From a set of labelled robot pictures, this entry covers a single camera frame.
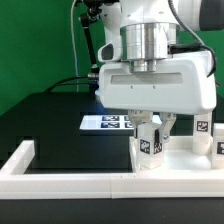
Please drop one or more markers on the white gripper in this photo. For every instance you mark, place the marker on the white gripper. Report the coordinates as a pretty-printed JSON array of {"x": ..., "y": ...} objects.
[{"x": 180, "y": 84}]

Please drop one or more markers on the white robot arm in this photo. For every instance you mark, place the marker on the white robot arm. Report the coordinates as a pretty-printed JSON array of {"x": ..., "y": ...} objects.
[{"x": 143, "y": 32}]

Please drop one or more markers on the white square tabletop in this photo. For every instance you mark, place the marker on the white square tabletop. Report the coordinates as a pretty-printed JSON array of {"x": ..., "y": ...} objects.
[{"x": 178, "y": 155}]

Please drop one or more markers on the white marker plate with tags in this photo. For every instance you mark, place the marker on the white marker plate with tags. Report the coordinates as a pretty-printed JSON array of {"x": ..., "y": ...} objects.
[{"x": 106, "y": 122}]

